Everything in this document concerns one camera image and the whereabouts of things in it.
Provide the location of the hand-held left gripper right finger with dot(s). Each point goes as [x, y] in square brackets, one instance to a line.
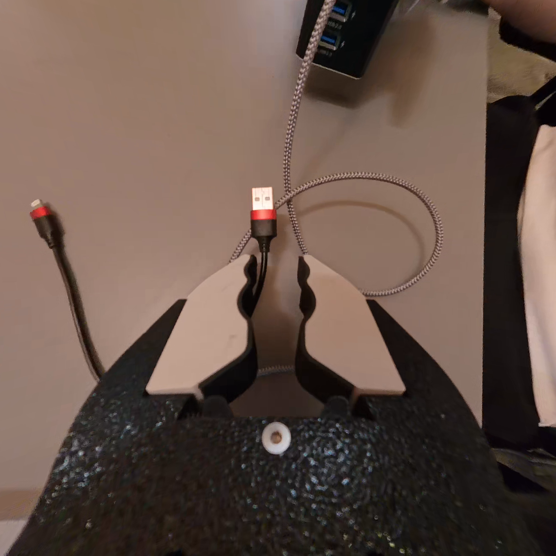
[352, 334]

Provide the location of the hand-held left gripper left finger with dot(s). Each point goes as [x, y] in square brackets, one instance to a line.
[195, 339]

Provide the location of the black usb hub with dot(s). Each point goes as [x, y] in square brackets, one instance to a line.
[365, 35]

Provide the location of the person in white shirt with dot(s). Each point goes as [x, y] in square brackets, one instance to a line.
[540, 261]

